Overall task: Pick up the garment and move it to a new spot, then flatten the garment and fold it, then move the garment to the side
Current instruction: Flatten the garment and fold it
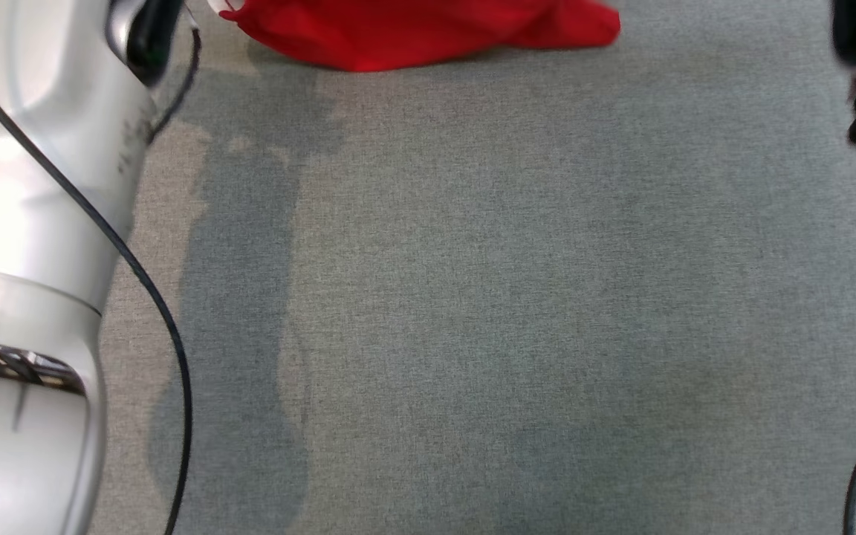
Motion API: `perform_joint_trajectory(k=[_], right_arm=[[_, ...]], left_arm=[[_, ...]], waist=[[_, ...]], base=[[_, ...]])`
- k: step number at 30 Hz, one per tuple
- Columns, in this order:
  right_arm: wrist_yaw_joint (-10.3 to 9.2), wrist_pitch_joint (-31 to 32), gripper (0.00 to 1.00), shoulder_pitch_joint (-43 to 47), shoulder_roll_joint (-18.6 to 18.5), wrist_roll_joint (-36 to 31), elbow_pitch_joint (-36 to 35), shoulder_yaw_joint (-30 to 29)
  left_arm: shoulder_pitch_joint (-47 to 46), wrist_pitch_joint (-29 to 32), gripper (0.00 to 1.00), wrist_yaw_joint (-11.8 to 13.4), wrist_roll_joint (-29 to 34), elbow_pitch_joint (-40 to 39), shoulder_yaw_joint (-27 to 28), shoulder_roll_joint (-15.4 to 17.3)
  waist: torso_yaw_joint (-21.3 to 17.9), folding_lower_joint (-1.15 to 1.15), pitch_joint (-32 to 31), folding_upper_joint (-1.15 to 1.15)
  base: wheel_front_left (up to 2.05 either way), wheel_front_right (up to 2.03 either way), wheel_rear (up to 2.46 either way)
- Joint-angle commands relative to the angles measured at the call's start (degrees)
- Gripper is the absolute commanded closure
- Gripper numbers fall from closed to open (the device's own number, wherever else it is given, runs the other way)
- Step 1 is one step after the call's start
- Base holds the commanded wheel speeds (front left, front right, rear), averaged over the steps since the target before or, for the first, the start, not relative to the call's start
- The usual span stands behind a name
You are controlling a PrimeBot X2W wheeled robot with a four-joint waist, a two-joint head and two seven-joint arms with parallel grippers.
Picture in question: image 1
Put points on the red and white jersey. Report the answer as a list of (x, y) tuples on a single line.
[(413, 30)]

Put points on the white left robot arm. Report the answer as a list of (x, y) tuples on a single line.
[(27, 186)]

